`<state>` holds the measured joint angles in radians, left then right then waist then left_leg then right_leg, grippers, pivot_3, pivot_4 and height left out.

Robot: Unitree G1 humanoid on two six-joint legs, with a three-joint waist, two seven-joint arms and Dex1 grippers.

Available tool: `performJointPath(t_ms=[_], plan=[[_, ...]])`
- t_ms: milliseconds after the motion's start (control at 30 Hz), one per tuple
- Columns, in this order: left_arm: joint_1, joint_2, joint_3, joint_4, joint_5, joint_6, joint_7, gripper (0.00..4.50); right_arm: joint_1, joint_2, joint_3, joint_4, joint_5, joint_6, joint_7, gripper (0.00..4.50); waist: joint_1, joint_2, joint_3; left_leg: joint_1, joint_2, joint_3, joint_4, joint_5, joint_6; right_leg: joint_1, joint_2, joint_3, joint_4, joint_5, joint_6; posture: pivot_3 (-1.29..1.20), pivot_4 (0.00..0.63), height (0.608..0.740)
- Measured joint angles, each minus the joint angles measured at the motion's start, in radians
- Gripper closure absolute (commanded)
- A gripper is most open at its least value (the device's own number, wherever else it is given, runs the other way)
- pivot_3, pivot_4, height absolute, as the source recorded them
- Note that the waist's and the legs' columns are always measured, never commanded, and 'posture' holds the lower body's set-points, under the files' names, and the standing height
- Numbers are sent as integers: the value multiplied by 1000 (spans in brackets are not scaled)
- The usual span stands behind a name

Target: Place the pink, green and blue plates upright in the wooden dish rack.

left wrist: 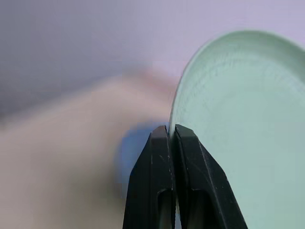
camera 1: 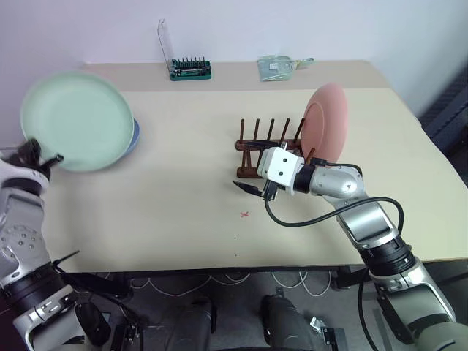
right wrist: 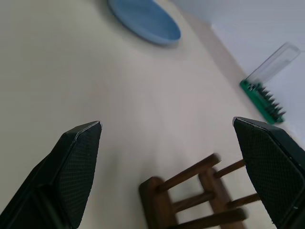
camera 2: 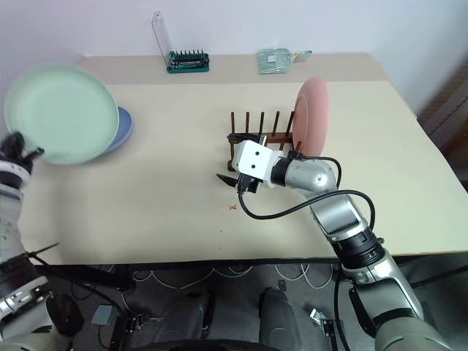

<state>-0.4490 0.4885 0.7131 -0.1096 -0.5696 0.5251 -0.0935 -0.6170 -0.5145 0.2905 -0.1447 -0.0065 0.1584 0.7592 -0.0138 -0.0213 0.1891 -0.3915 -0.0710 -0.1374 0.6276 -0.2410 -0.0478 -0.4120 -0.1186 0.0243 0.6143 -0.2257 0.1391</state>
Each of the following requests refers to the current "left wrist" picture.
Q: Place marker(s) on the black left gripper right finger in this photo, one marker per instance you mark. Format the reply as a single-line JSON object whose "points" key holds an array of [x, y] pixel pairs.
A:
{"points": [[205, 181]]}

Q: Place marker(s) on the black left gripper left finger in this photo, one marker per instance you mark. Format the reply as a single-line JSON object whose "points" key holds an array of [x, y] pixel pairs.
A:
{"points": [[152, 181]]}

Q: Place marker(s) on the green plate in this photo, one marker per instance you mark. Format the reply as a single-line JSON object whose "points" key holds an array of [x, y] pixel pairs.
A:
{"points": [[245, 124]]}

